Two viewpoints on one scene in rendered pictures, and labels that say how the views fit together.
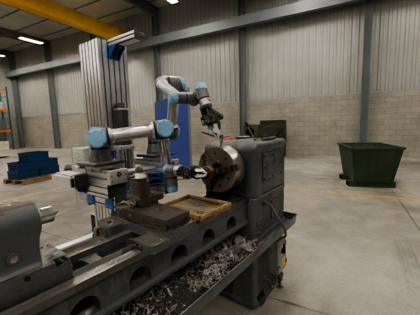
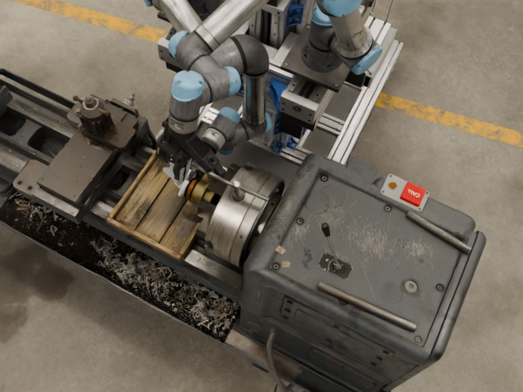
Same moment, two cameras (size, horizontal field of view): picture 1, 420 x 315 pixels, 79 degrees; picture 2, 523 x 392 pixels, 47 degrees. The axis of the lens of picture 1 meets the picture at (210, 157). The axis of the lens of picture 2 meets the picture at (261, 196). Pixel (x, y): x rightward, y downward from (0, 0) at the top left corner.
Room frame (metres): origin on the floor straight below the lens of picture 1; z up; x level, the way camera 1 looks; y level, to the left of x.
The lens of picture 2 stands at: (1.61, -0.85, 2.82)
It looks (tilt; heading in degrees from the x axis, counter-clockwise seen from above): 64 degrees down; 75
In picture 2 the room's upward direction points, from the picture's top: 6 degrees clockwise
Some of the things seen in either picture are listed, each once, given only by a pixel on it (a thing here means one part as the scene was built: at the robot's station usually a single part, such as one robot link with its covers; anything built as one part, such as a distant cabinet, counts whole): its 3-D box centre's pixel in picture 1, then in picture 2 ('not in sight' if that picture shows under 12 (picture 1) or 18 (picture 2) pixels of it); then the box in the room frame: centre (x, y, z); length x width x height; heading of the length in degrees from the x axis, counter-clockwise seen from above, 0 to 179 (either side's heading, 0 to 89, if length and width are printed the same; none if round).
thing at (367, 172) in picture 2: not in sight; (359, 174); (2.12, -0.07, 1.24); 0.09 x 0.08 x 0.03; 142
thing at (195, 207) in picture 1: (194, 206); (170, 200); (1.53, 0.11, 0.89); 0.36 x 0.30 x 0.04; 52
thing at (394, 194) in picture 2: not in sight; (402, 196); (2.23, -0.16, 1.23); 0.13 x 0.08 x 0.05; 142
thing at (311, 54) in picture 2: (155, 147); (324, 46); (2.13, 0.45, 1.21); 0.15 x 0.15 x 0.10
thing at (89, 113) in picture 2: (139, 175); (91, 106); (1.32, 0.37, 1.13); 0.08 x 0.08 x 0.03
